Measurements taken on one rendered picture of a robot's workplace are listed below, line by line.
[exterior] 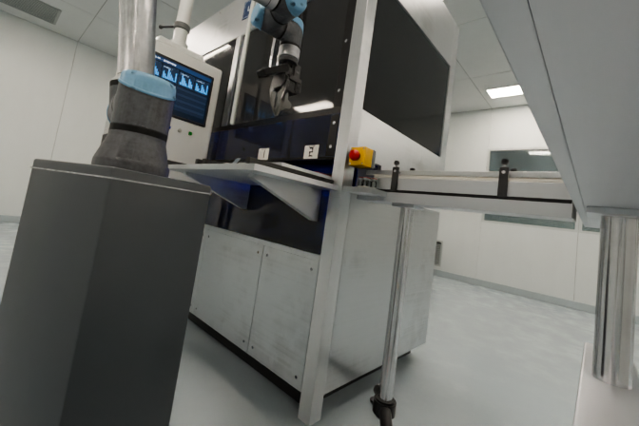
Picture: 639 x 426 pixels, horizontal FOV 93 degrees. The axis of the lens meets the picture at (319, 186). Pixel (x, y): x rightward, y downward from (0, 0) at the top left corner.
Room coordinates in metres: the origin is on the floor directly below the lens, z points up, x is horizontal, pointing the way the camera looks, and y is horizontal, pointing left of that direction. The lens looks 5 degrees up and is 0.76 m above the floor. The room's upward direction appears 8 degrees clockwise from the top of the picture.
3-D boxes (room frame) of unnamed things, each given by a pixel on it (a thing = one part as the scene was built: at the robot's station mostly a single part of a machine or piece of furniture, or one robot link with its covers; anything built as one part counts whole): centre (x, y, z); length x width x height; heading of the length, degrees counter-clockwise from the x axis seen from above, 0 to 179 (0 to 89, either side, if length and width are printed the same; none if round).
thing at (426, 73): (1.54, -0.41, 1.50); 0.85 x 0.01 x 0.59; 137
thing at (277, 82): (1.07, 0.17, 1.23); 0.09 x 0.08 x 0.12; 137
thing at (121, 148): (0.69, 0.43, 0.84); 0.15 x 0.15 x 0.10
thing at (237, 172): (1.30, 0.29, 0.87); 0.70 x 0.48 x 0.02; 47
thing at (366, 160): (1.15, -0.15, 0.99); 0.08 x 0.07 x 0.07; 137
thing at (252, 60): (1.68, 0.44, 1.50); 0.47 x 0.01 x 0.59; 47
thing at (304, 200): (1.12, 0.11, 0.79); 0.34 x 0.03 x 0.13; 137
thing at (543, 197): (1.06, -0.45, 0.92); 0.69 x 0.15 x 0.16; 47
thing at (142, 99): (0.70, 0.43, 0.96); 0.13 x 0.12 x 0.14; 39
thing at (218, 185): (1.46, 0.48, 0.79); 0.34 x 0.03 x 0.13; 137
